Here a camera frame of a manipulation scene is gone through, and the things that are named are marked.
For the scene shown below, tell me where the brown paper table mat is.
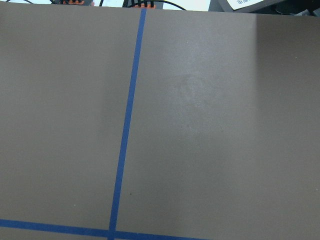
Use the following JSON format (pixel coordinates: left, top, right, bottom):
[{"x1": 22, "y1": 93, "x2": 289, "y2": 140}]
[{"x1": 0, "y1": 2, "x2": 320, "y2": 240}]

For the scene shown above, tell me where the orange black connector box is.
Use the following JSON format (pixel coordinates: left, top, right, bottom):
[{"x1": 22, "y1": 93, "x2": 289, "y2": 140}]
[{"x1": 55, "y1": 0, "x2": 95, "y2": 6}]

